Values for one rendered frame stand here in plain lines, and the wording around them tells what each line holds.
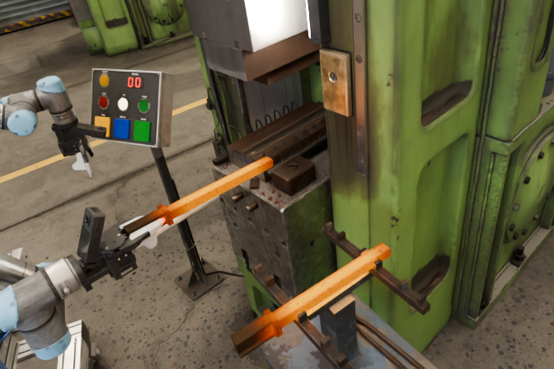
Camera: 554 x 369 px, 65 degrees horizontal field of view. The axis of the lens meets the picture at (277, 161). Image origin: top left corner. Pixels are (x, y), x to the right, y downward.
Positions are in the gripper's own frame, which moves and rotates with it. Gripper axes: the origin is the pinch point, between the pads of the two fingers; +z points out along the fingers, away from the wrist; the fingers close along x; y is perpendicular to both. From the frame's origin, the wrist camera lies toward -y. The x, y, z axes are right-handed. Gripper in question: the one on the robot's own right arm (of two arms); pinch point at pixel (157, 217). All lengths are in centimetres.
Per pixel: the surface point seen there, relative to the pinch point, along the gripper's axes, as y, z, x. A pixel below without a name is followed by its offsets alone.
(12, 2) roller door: 72, 139, -816
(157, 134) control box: 13, 29, -60
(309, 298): 10.5, 13.7, 34.9
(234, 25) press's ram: -31, 40, -16
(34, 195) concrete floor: 116, -4, -243
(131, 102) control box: 3, 28, -74
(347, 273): 10.1, 23.9, 36.2
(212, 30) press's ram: -28, 40, -28
